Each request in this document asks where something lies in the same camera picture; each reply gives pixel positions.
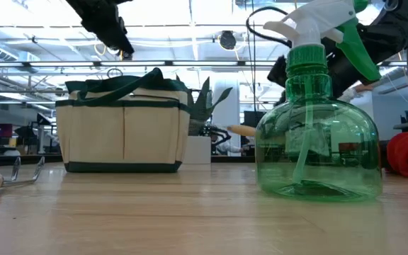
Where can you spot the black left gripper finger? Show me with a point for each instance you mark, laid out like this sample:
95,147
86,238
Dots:
113,33

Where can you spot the beige green gardening bag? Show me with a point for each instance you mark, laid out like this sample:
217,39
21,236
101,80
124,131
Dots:
119,134

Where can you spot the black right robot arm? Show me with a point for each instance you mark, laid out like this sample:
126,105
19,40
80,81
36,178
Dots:
377,39

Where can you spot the black background monitor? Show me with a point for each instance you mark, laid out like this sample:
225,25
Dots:
250,120

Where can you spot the person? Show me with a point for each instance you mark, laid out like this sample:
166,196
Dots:
349,95

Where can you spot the green plastic spray bottle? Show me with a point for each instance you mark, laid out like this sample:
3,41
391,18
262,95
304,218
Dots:
317,141

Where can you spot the snake plant in white pot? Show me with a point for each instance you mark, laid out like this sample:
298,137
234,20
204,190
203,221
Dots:
198,152

